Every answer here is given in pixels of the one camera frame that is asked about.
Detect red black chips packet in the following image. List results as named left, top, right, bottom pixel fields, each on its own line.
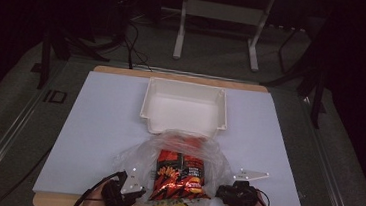
left=146, top=147, right=216, bottom=206

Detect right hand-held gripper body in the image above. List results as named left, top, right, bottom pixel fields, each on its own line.
left=223, top=167, right=270, bottom=206

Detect clear plastic bag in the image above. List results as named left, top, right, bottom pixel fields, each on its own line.
left=108, top=124, right=238, bottom=206

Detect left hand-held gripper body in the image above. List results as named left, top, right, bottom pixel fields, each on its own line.
left=100, top=164, right=145, bottom=206

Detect black metal stand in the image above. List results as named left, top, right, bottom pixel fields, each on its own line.
left=36, top=26, right=113, bottom=96
left=258, top=23, right=334, bottom=129

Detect black floor cables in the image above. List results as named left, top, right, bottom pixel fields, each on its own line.
left=107, top=16, right=158, bottom=73

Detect white table mat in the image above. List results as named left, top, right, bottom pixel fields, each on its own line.
left=32, top=66, right=314, bottom=206

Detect white metal stand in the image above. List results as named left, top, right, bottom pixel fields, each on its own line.
left=155, top=0, right=276, bottom=74

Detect white plastic bin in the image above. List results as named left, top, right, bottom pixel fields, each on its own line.
left=137, top=75, right=232, bottom=141

